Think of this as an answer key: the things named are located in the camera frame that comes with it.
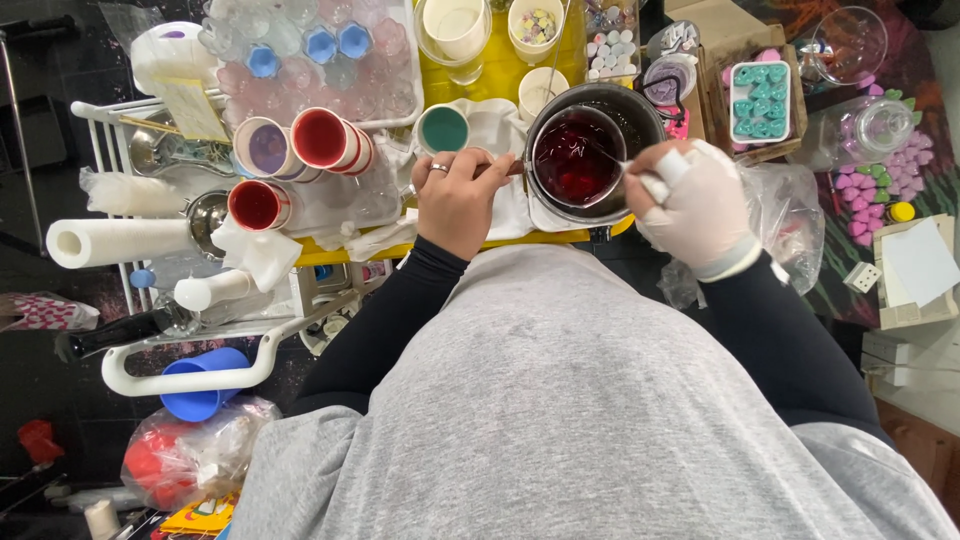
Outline person's right hand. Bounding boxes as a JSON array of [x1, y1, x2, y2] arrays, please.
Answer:
[[622, 138, 763, 283]]

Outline person's left hand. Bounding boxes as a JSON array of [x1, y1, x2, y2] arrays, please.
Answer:
[[411, 146, 519, 262]]

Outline thin metal stirrer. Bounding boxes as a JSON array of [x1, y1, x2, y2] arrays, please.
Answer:
[[588, 144, 670, 205]]

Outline metal pitcher with red wax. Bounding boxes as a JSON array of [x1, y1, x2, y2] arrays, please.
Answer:
[[474, 105, 630, 211]]

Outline teal wax paper cup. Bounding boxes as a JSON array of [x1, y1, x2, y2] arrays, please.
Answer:
[[414, 102, 472, 157]]

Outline clear plastic bag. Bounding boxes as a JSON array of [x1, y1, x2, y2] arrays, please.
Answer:
[[655, 160, 827, 311]]

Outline white cloth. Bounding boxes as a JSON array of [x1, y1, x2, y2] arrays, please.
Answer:
[[343, 97, 538, 262]]

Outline large black pot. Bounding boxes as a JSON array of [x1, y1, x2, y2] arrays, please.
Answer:
[[523, 81, 669, 227]]

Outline white tray of teal hearts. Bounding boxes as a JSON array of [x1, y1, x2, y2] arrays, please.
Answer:
[[729, 60, 793, 145]]

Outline round container of purple wax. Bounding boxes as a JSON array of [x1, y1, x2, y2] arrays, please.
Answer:
[[642, 53, 699, 108]]

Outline yellow table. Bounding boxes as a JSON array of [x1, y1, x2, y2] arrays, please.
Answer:
[[294, 0, 637, 269]]

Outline small white cup with stick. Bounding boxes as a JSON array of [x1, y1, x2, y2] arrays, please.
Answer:
[[516, 66, 571, 126]]

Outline red wax striped cup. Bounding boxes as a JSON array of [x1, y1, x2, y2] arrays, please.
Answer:
[[226, 179, 295, 233], [290, 106, 375, 178]]

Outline small bag of white pieces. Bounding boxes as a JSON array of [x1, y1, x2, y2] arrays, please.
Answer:
[[647, 20, 703, 63]]

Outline white die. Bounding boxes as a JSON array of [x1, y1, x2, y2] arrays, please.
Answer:
[[843, 260, 883, 294]]

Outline white cup in clear container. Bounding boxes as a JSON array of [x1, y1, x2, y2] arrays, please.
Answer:
[[414, 0, 495, 87]]

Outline brown cardboard box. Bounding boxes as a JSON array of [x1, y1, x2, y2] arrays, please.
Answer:
[[664, 0, 810, 165]]

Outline clear box of wax melts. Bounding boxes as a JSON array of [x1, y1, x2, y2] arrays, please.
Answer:
[[584, 0, 643, 85]]

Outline clear glass jar with lid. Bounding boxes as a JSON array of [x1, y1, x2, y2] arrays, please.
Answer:
[[787, 96, 918, 172]]

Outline heap of pink wax hearts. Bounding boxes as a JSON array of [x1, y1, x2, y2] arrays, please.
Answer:
[[831, 71, 937, 249]]

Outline white cup of coloured pieces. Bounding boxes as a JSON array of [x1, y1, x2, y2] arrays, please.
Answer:
[[507, 0, 566, 66]]

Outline purple wax paper cup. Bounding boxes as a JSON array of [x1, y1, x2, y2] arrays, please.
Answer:
[[232, 115, 325, 184]]

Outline clear tray of flower moulds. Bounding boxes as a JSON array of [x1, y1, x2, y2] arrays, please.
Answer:
[[198, 0, 426, 133]]

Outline crumpled white tissue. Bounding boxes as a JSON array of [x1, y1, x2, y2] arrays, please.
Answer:
[[210, 216, 304, 294]]

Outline clear glass bowl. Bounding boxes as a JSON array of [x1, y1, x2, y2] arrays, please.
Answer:
[[799, 6, 891, 87]]

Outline cardboard box with white paper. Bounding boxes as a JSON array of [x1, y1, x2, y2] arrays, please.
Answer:
[[872, 213, 960, 332]]

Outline person's grey shirt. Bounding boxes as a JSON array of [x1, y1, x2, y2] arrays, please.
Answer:
[[228, 243, 960, 540]]

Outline white plastic bottle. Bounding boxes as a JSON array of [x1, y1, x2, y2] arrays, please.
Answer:
[[173, 268, 258, 313]]

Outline pale yellow paper sheet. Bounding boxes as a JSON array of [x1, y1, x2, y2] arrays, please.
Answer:
[[152, 74, 231, 145]]

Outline metal bowl with spoons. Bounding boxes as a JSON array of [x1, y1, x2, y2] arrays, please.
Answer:
[[127, 123, 237, 181]]

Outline blue plastic cup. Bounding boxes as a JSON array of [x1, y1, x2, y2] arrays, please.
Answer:
[[159, 345, 253, 423]]

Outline white tub with purple wax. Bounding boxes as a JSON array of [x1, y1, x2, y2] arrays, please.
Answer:
[[130, 20, 220, 100]]

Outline white plastic-wrapped packet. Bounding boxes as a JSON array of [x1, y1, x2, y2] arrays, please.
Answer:
[[78, 165, 190, 219]]

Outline white metal cart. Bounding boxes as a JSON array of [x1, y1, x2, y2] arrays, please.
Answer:
[[69, 93, 393, 399]]

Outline white paper towel roll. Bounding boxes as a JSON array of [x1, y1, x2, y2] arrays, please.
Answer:
[[45, 216, 198, 270]]

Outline black bottle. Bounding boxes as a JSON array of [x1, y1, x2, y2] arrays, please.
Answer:
[[54, 303, 198, 363]]

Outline plastic bag with red contents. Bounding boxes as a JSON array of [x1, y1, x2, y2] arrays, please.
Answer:
[[120, 395, 283, 513]]

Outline yellow printed booklet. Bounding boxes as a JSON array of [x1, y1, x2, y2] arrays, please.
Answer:
[[159, 489, 243, 537]]

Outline red and white patterned bag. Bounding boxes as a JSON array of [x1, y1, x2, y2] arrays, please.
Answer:
[[0, 291, 102, 333]]

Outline white candle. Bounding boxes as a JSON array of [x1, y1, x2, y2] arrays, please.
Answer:
[[83, 498, 122, 540]]

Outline red object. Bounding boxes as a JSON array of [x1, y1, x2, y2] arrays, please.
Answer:
[[17, 418, 66, 468]]

